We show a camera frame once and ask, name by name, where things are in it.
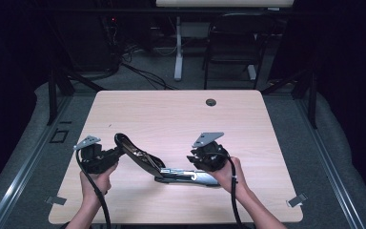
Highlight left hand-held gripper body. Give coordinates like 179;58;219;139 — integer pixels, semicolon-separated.
73;135;119;175

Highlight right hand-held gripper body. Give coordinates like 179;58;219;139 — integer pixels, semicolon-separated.
192;132;230;173

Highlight black stapler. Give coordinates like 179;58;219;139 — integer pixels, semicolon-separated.
113;133;221;188

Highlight person's right hand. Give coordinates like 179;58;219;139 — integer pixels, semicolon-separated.
207;156;251;196

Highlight person's left hand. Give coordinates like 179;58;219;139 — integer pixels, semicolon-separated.
79;161;119;205

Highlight grey tape piece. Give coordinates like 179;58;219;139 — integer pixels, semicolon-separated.
285;193;309;209
45;196;68;206

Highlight black metal stand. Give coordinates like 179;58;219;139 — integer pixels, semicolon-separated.
260;68;318;130
46;68;107;127

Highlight white desk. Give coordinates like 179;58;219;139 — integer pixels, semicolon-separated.
155;0;295;82

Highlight dark cabinet with red light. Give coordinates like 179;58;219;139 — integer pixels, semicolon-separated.
55;12;122;73

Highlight black folding chair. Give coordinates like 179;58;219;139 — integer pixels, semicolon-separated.
202;12;278;91

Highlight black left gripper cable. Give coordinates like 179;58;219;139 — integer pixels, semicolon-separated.
75;149;112;229

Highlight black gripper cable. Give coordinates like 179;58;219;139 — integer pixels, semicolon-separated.
75;149;112;229
226;155;246;229

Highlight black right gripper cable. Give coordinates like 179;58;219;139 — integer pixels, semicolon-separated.
226;155;246;229

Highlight aluminium floor rail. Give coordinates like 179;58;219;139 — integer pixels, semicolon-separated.
0;94;74;229
294;94;366;229

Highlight black floor cables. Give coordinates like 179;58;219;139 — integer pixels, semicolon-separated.
117;44;180;91

